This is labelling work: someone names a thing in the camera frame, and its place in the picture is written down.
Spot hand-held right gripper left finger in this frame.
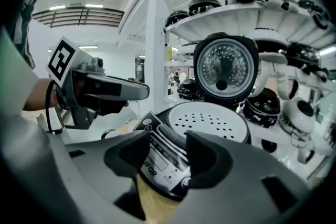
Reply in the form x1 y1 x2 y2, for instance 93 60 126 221
103 130 151 177

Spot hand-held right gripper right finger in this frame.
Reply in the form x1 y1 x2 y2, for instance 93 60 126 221
185 131 234 189

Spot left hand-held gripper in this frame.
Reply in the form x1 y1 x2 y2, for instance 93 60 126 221
46 35 151 131

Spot black rice cooker body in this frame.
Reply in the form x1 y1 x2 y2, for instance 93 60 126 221
134 101 252 221

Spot black rice cooker lid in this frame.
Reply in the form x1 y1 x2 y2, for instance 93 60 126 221
193 32 260 109

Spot person's left forearm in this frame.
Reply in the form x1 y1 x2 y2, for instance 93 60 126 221
23 78 58 111

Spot white perforated steamer tray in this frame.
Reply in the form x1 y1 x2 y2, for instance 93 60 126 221
167 102 250 144

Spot group of shelved cookers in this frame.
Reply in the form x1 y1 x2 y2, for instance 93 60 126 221
164 0 333 165

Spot dark slatted railing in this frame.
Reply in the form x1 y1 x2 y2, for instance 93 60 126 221
31 7 124 27

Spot white shelving unit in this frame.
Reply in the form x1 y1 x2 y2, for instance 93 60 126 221
146 0 336 166

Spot black cable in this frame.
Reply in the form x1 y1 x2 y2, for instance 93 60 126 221
45 81 64 135

